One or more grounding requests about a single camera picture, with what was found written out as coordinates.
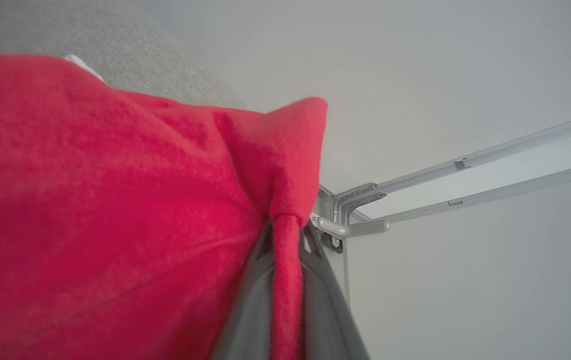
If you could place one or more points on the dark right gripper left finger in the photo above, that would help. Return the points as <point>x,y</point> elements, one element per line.
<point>250,315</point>

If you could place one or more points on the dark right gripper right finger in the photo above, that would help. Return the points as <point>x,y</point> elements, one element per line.
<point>328,320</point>

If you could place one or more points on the red Bulls basketball jersey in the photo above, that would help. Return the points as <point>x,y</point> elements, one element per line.
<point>90,200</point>

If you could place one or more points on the grey metal partition frame post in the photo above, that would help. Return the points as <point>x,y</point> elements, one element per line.
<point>355,227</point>

